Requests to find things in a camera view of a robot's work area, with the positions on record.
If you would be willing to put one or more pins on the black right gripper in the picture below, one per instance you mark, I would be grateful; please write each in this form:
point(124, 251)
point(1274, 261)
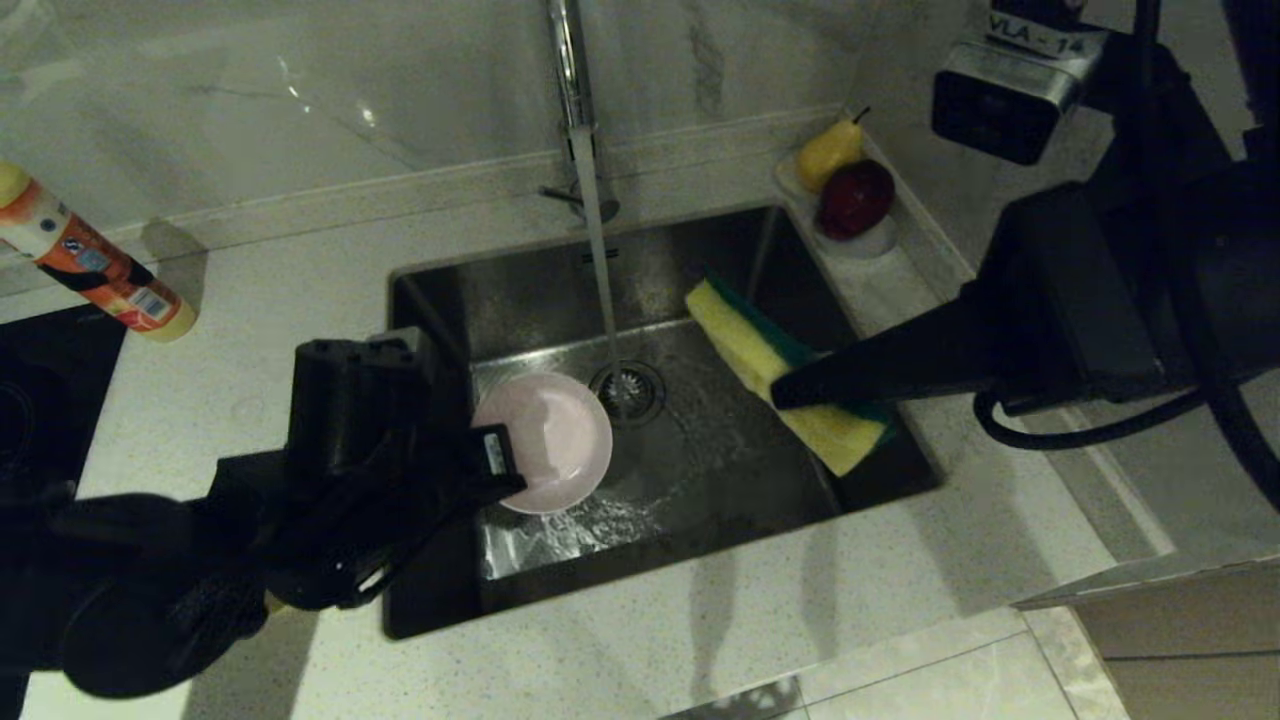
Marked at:
point(1100, 290)

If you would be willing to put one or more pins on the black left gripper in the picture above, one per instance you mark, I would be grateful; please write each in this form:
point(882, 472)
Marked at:
point(400, 490)

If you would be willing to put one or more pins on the pink plastic bowl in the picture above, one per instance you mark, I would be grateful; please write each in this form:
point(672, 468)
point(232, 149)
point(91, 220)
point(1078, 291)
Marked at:
point(560, 440)

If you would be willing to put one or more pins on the green and yellow sponge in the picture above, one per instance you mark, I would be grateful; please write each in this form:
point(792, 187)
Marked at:
point(760, 350)

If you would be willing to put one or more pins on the chrome faucet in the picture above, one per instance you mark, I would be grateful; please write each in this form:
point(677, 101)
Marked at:
point(570, 60)

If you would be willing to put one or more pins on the orange label dish soap bottle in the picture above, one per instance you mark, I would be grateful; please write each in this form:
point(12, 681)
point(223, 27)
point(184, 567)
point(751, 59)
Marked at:
point(100, 265)

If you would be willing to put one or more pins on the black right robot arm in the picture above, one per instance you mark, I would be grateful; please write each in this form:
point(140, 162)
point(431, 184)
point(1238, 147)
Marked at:
point(1255, 60)

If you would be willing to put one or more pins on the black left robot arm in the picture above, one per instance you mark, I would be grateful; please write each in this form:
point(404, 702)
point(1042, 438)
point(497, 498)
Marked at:
point(150, 560)

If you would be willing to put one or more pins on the stainless steel sink basin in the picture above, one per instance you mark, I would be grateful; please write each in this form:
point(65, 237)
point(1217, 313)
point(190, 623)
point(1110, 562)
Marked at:
point(720, 480)

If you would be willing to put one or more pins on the small white dish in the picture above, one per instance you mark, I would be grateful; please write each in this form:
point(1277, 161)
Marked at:
point(865, 247)

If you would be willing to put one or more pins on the round metal drain strainer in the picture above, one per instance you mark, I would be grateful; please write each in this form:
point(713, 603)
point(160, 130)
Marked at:
point(640, 395)

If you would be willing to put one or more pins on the dark red apple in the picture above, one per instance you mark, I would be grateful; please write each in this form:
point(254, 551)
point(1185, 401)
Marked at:
point(857, 200)

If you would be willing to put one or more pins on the clear running water stream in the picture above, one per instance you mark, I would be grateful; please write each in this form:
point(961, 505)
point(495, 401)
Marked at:
point(603, 280)

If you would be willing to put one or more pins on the yellow pear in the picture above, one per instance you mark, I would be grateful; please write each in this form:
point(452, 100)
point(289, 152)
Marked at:
point(825, 160)

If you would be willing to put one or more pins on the black induction cooktop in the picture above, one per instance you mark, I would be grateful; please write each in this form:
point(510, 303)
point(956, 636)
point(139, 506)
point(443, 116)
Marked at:
point(50, 400)

